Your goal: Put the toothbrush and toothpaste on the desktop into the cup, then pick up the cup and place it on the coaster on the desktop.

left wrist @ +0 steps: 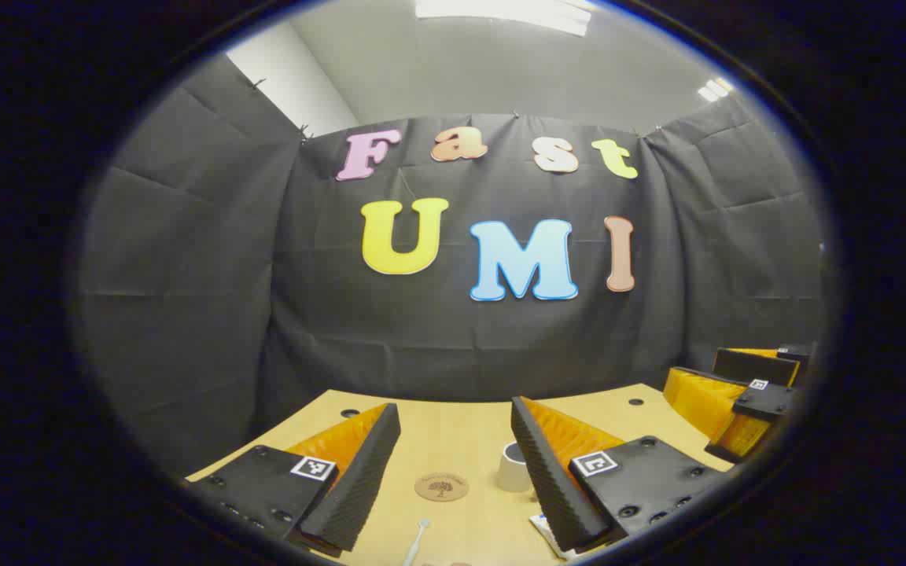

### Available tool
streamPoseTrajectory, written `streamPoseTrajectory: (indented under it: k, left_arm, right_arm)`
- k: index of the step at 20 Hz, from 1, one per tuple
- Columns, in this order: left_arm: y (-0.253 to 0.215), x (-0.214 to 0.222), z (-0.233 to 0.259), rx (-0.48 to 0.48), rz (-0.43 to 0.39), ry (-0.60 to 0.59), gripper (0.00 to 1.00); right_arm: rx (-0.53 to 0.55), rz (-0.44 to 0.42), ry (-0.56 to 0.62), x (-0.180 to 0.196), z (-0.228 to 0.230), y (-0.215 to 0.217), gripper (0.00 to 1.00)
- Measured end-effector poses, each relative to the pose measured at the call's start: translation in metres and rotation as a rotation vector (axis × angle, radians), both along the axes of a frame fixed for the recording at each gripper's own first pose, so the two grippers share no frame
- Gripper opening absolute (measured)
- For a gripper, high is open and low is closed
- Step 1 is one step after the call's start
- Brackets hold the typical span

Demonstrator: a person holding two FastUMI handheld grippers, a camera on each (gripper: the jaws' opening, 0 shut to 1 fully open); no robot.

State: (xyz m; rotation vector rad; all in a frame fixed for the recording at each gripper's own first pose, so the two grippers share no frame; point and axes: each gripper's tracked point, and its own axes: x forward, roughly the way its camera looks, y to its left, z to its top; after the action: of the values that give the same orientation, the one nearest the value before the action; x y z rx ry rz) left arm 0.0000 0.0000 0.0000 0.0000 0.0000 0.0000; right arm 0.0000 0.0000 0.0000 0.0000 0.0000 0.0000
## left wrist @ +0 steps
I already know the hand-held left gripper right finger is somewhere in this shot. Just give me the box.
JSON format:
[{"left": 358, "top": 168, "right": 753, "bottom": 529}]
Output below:
[{"left": 510, "top": 396, "right": 737, "bottom": 553}]

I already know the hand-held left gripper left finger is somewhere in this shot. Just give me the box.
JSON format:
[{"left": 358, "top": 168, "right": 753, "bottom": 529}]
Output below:
[{"left": 184, "top": 402, "right": 402, "bottom": 559}]

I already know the white cup with wooden handle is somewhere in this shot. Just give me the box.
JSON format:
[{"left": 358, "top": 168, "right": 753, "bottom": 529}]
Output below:
[{"left": 498, "top": 442, "right": 533, "bottom": 493}]

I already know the white toothpaste tube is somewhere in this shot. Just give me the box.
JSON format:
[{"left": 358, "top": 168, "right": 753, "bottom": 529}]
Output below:
[{"left": 530, "top": 513, "right": 580, "bottom": 560}]

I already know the white toothbrush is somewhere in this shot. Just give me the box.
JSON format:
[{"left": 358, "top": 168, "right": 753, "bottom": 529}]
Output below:
[{"left": 402, "top": 519, "right": 432, "bottom": 566}]

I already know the light wooden desktop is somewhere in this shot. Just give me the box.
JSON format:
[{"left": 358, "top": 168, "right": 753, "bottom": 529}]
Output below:
[{"left": 186, "top": 384, "right": 737, "bottom": 566}]

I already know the black backdrop cloth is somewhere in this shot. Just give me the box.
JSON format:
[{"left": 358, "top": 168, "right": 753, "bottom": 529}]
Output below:
[{"left": 75, "top": 55, "right": 827, "bottom": 480}]

